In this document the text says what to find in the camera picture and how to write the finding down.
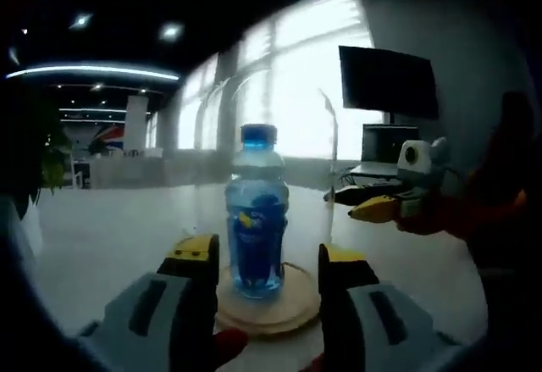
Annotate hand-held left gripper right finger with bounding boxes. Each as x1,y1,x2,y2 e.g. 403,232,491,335
317,242,467,372

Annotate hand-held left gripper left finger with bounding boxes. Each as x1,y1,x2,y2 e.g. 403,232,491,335
78,234,221,372

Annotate clear glass dome cover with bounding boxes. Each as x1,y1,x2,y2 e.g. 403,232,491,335
185,69,340,274

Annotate blue drink bottle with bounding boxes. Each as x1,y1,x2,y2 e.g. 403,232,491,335
223,123,292,302

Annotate open laptop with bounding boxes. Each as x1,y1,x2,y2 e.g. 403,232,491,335
350,123,422,179

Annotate person's left hand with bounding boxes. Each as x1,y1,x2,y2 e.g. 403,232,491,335
211,328,249,367

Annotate round wooden base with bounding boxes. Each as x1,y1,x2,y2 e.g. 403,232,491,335
215,259,323,337

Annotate dark monitor screen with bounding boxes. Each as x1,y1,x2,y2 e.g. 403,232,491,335
338,44,440,121

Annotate potted green plant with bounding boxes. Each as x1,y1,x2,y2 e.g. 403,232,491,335
24,124,74,202

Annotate black cable bundle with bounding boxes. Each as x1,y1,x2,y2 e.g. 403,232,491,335
331,165,353,187

